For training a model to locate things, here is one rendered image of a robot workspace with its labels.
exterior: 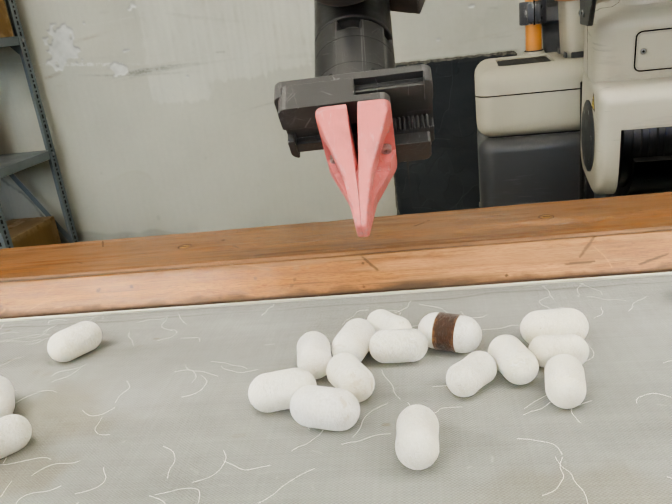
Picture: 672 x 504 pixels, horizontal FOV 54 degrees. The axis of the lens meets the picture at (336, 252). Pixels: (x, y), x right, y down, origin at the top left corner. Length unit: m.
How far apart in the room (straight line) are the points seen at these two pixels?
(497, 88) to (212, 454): 0.99
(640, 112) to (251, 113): 1.78
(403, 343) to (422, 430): 0.09
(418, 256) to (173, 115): 2.20
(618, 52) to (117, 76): 2.07
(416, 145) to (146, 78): 2.26
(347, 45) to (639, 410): 0.28
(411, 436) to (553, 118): 1.00
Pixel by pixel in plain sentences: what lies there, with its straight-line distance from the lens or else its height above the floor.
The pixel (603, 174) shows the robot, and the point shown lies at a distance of 0.99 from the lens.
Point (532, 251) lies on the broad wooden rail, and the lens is 0.50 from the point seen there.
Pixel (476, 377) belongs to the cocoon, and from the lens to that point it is 0.35.
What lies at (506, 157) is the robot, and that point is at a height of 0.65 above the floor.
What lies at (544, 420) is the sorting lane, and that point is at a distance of 0.35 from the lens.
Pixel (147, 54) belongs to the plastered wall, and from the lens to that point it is 2.66.
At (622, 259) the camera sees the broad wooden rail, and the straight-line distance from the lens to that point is 0.51.
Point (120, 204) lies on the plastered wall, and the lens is 2.85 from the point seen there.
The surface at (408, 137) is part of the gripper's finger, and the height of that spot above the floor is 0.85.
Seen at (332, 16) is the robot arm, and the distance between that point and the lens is 0.49.
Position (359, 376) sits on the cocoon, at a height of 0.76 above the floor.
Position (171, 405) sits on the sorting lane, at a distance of 0.40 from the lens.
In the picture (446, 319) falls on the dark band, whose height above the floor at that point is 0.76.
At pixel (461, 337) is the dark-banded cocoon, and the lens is 0.39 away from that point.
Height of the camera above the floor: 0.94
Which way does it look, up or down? 20 degrees down
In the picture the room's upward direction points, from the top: 7 degrees counter-clockwise
